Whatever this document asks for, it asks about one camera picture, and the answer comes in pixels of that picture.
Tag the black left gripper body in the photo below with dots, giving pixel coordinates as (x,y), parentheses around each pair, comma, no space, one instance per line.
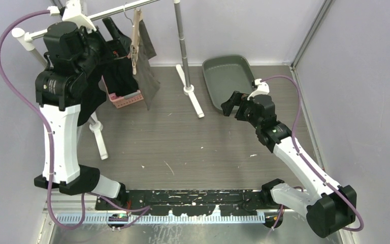
(98,51)

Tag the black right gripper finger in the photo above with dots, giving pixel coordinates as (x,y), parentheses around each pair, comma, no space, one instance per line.
(240,114)
(233,101)

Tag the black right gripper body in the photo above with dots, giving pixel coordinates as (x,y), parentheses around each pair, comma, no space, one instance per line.
(251,118)

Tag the black underwear with beige waistband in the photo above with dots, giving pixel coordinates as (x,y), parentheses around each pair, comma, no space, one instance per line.
(93,96)

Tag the beige clip hanger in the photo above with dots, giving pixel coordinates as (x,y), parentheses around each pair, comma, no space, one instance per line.
(134,47)

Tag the grey-brown underwear with beige waistband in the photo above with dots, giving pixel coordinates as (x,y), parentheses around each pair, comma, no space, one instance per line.
(145,77)

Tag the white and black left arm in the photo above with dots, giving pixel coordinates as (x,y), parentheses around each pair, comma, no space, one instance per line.
(68,93)

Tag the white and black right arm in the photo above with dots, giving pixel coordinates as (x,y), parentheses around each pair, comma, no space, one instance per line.
(325,204)

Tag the grey-green plastic tub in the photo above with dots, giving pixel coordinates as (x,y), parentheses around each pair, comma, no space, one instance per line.
(225,74)

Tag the white and metal clothes rack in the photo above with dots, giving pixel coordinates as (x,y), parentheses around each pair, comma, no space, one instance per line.
(26,40)

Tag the black clothes in basket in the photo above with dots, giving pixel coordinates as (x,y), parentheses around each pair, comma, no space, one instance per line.
(118,77)

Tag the pink perforated plastic basket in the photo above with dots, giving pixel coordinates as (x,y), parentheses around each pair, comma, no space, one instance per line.
(122,101)

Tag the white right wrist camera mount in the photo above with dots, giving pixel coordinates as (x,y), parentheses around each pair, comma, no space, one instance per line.
(261,88)

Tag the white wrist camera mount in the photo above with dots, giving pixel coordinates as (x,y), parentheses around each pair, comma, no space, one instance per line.
(74,11)
(261,88)

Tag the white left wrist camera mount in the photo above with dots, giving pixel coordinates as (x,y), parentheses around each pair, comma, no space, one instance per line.
(74,11)

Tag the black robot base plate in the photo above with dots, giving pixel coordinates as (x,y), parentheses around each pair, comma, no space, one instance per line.
(196,202)

